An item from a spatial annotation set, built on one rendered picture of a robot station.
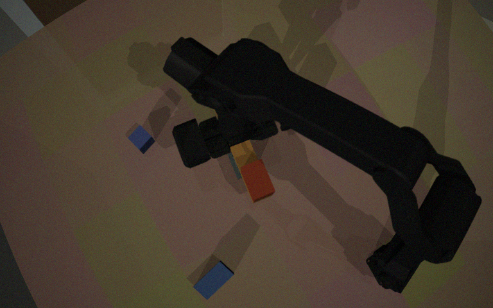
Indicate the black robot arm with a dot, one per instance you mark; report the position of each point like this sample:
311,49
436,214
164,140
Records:
250,83

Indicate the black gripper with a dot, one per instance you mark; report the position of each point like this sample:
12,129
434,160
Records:
213,139

